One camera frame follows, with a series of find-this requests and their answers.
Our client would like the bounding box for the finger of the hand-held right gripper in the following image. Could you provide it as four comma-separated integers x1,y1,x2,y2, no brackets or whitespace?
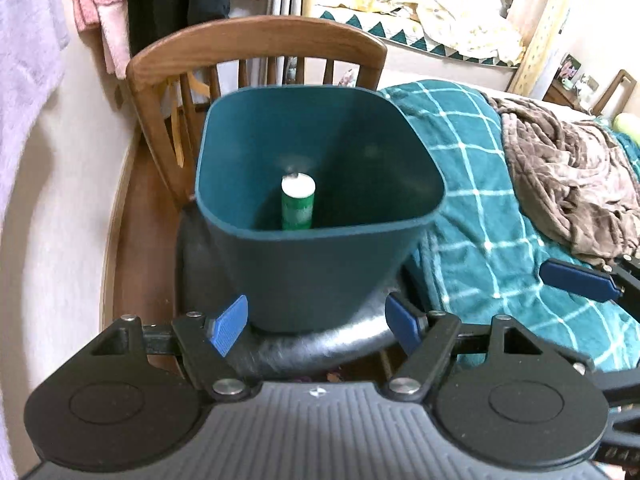
538,254,640,322
590,362,640,413

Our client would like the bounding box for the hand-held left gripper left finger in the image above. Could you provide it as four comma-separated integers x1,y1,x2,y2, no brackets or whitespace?
91,294,262,402

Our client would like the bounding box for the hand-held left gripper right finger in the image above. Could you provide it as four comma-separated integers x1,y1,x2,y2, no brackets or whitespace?
384,292,592,404

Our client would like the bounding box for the teal plastic bin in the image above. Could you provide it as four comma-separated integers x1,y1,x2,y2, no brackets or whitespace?
195,85,447,337

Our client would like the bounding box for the brown fleece blanket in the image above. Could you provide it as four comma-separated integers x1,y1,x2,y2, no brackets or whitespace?
482,92,640,268

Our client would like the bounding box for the teal plaid blanket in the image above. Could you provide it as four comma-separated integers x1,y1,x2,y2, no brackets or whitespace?
377,80,640,377

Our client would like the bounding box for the green bottle with white cap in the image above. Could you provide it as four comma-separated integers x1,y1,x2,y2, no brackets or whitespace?
280,172,317,232

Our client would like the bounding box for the light green pillow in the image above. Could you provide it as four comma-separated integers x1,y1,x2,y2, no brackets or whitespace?
612,112,640,137

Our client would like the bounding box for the wooden chair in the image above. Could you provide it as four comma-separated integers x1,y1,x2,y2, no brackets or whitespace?
125,15,389,211

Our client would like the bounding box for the triangle pattern quilt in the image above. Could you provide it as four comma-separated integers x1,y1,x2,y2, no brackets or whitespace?
314,4,521,69

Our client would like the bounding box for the yellow crumpled bedding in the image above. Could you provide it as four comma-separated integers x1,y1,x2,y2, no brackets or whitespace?
334,0,527,67

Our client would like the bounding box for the pink fluffy garment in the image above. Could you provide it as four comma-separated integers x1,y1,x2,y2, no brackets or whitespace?
72,0,132,81

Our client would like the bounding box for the lavender towel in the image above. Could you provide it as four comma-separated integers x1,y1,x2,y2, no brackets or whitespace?
0,0,71,223

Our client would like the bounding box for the wooden frame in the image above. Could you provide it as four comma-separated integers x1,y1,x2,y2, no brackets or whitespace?
597,68,639,117

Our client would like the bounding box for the small photo frame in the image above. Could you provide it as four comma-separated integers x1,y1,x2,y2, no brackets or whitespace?
557,53,584,84

